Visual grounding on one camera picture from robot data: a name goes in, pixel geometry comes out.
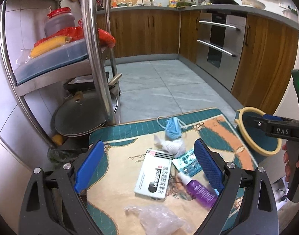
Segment teal pill blister pack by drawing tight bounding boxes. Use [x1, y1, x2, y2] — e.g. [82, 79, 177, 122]
[172, 149, 202, 177]

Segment purple spray bottle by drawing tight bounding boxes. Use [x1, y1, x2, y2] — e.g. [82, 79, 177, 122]
[177, 172, 217, 209]

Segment white tissue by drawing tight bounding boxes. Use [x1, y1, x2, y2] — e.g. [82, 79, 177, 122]
[154, 135, 185, 158]

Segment blue face mask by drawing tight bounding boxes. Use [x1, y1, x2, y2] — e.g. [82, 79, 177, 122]
[157, 116, 188, 141]

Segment white black coupon box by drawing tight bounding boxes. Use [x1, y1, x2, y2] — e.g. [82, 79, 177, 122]
[134, 149, 173, 200]

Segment clear plastic bag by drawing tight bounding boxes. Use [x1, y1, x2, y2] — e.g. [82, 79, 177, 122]
[124, 204, 193, 234]

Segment teal trash bin yellow rim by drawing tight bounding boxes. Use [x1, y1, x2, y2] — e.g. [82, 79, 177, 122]
[234, 107, 282, 157]

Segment wooden kitchen cabinets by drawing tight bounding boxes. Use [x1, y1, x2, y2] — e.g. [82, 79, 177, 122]
[110, 5, 299, 114]

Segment person's right hand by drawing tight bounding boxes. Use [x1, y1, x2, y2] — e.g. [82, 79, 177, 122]
[282, 141, 299, 182]

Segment teal orange floor mat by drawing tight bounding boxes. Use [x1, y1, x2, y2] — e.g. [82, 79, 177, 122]
[87, 107, 261, 235]

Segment glass pot lid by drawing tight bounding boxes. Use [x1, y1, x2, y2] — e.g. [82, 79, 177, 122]
[54, 90, 106, 137]

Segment black square tray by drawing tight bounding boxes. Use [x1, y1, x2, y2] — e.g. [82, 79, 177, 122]
[63, 71, 111, 95]

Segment blue plastic storage box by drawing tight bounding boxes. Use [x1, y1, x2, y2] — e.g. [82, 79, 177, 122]
[14, 39, 88, 85]

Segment red plastic bag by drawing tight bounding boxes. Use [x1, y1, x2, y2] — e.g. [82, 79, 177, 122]
[34, 19, 116, 48]

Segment yellow corn package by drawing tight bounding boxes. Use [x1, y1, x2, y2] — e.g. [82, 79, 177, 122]
[30, 36, 72, 58]

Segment stainless steel built-in oven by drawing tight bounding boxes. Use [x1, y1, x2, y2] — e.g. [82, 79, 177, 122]
[196, 11, 246, 91]

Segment red lid plastic jar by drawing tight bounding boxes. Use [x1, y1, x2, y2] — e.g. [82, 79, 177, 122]
[44, 7, 75, 37]

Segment black wok pan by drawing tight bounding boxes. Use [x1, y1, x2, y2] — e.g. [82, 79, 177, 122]
[209, 0, 239, 5]

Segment stainless steel shelf rack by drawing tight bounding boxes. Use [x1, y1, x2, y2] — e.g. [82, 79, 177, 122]
[0, 0, 117, 148]

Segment wooden handle utensil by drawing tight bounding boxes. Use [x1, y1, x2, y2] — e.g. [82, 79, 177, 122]
[108, 73, 122, 87]

